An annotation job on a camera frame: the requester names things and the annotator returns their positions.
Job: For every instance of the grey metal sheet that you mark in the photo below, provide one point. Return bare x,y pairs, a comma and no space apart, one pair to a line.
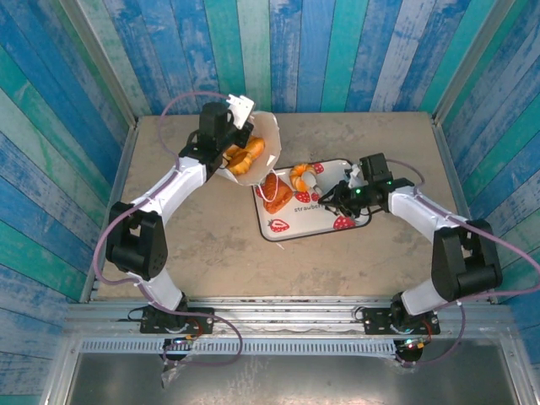
295,379

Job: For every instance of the aluminium corner post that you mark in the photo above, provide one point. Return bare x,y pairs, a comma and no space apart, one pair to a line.
470,59
102,59

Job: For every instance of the white floral paper bag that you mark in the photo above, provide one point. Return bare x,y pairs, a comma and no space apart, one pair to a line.
270,139

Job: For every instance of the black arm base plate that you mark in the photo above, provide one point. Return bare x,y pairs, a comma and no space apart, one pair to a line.
202,320
375,320

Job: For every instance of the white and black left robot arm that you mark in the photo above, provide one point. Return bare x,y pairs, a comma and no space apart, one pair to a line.
169,190

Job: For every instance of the small circuit board with LEDs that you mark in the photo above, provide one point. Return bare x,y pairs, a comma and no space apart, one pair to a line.
181,342
411,343

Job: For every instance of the white strawberry print tray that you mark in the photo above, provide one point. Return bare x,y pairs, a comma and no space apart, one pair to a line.
304,223

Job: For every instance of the aluminium frame beam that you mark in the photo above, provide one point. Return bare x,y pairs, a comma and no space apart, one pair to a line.
287,314

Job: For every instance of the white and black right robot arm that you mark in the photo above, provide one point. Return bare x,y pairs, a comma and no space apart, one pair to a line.
422,211

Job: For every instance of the brown fake pastry bread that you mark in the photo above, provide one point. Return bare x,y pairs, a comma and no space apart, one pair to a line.
276,198

